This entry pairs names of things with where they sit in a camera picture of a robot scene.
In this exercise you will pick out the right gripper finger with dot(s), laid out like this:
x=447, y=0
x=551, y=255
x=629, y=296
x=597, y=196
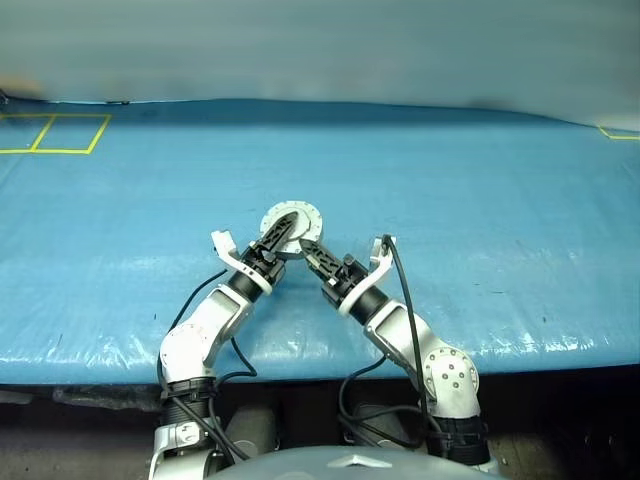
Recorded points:
x=320, y=257

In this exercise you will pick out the grey robot torso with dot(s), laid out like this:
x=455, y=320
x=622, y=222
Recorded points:
x=325, y=467

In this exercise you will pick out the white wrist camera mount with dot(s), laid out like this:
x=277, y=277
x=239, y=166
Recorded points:
x=376, y=252
x=222, y=242

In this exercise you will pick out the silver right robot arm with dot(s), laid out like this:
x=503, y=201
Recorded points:
x=450, y=375

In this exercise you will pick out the blue table cover sheet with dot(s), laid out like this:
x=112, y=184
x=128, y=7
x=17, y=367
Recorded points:
x=450, y=225

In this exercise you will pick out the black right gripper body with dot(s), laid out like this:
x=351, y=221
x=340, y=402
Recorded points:
x=345, y=280

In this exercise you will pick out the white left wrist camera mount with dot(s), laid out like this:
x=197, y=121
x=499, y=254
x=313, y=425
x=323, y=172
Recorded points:
x=222, y=242

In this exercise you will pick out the round silver hinged lid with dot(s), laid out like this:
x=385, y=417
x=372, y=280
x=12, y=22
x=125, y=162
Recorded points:
x=307, y=210

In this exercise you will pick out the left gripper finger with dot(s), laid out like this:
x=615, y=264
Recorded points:
x=282, y=227

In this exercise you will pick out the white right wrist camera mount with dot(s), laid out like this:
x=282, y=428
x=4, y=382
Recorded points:
x=376, y=252

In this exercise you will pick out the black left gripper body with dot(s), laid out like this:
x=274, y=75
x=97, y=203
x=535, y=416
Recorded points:
x=260, y=265

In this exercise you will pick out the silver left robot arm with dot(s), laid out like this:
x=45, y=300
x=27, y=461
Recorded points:
x=200, y=340

